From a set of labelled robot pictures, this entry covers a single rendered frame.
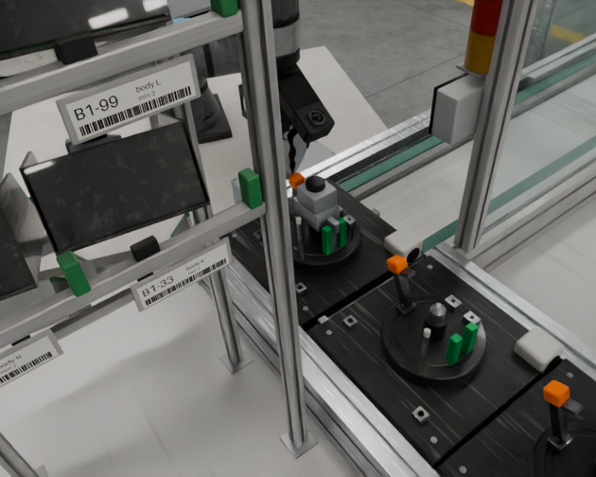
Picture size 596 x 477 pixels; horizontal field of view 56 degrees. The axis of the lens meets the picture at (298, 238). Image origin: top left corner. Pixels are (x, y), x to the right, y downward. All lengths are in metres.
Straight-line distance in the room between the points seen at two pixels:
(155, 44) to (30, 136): 1.23
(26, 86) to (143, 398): 0.64
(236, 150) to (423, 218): 0.50
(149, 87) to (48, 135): 1.20
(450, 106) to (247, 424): 0.52
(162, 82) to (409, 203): 0.77
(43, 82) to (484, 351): 0.61
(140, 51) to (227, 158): 0.96
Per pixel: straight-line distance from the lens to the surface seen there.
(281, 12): 0.74
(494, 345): 0.81
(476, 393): 0.77
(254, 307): 0.85
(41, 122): 1.62
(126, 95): 0.36
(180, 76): 0.37
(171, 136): 0.47
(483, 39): 0.75
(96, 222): 0.47
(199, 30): 0.37
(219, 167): 1.29
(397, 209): 1.06
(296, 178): 0.88
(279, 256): 0.51
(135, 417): 0.90
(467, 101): 0.77
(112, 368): 0.96
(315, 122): 0.75
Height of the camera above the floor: 1.61
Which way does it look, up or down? 44 degrees down
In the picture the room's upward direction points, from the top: 4 degrees counter-clockwise
